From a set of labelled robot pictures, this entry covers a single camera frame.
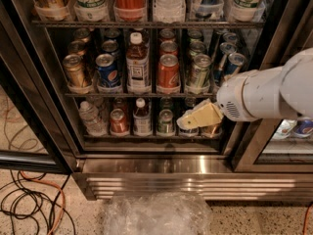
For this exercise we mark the gold can front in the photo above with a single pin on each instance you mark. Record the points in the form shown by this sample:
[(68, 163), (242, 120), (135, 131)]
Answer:
[(75, 70)]

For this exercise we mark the green can lower shelf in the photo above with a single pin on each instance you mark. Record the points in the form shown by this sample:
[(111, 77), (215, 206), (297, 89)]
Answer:
[(165, 122)]

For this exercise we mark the tea bottle lower shelf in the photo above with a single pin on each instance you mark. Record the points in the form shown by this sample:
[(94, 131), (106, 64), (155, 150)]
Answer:
[(142, 118)]

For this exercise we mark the brown tea bottle middle shelf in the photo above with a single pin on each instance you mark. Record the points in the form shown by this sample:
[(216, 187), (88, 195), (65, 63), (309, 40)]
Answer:
[(137, 60)]

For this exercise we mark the green soda can front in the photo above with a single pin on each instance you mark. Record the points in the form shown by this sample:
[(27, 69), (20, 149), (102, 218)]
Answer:
[(199, 71)]

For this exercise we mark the gold can lower shelf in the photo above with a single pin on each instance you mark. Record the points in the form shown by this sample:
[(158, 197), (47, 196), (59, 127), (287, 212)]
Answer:
[(211, 131)]

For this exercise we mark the clear plastic bag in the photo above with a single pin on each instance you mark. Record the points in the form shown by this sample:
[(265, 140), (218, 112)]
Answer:
[(168, 213)]

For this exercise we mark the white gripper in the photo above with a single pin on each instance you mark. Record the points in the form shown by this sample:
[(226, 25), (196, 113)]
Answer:
[(232, 99)]

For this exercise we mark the blue red bull can front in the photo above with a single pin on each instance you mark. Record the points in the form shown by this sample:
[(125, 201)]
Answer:
[(233, 65)]

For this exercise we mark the blue pepsi can front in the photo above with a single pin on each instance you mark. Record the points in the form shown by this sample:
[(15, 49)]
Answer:
[(107, 70)]

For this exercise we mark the stainless steel fridge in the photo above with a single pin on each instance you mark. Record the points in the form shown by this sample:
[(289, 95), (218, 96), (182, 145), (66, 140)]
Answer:
[(229, 166)]

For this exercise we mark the red can lower shelf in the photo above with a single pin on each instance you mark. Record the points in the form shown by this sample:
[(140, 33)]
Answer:
[(118, 121)]

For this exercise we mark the clear water bottle lower shelf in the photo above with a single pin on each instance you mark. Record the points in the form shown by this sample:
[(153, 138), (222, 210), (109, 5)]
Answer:
[(90, 116)]

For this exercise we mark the blue can lower shelf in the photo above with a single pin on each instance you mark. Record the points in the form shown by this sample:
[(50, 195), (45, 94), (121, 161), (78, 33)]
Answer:
[(189, 132)]

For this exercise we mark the red coca-cola bottle top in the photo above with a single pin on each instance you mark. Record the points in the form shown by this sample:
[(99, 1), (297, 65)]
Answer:
[(131, 9)]

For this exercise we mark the red cola can front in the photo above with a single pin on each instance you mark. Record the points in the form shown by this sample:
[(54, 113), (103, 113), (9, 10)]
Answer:
[(168, 71)]

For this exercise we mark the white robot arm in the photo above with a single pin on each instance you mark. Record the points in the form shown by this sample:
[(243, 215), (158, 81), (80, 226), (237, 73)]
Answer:
[(282, 92)]

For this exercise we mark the blue can right compartment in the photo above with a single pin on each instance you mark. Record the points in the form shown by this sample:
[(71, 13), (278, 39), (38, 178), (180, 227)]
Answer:
[(303, 129)]

